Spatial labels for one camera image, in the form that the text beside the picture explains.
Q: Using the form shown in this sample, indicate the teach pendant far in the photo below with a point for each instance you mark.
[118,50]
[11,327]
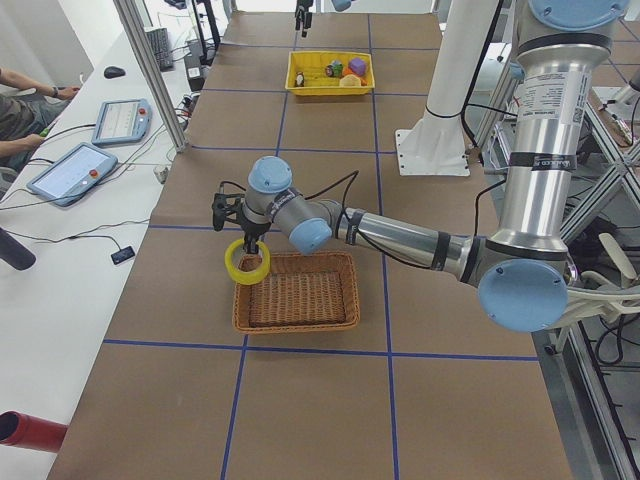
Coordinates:
[122,122]

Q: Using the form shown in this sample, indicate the aluminium frame post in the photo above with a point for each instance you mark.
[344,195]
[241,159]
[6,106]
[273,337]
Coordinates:
[134,29]

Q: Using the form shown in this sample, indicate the toy panda figure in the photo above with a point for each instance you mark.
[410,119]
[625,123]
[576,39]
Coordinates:
[299,81]

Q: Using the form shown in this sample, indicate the teach pendant near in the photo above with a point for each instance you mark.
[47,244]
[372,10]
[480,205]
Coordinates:
[73,175]

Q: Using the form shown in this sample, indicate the teach pendant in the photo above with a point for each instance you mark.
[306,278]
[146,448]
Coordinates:
[122,122]
[73,175]

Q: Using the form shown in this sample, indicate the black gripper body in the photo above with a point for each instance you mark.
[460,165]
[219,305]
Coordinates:
[303,10]
[253,229]

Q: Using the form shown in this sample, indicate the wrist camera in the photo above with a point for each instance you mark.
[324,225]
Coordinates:
[226,208]

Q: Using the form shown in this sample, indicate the yellow woven basket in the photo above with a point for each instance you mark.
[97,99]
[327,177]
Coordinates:
[312,64]

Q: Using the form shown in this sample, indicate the toy croissant bread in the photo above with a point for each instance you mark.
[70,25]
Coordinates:
[350,81]

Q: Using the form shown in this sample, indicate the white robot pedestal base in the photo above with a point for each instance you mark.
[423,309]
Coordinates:
[435,146]

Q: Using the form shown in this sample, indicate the yellow tape roll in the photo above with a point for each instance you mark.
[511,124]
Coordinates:
[252,277]

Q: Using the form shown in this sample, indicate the purple foam block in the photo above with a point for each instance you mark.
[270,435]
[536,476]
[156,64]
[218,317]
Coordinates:
[357,66]

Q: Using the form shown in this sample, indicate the seated person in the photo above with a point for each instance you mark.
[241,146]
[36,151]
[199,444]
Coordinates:
[23,121]

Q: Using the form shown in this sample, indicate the brown wicker basket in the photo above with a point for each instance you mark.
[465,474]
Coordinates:
[300,294]

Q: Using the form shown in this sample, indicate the red fire extinguisher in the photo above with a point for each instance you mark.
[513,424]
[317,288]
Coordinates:
[29,432]

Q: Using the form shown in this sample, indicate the black computer mouse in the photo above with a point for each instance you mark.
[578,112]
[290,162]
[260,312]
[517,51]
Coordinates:
[112,72]

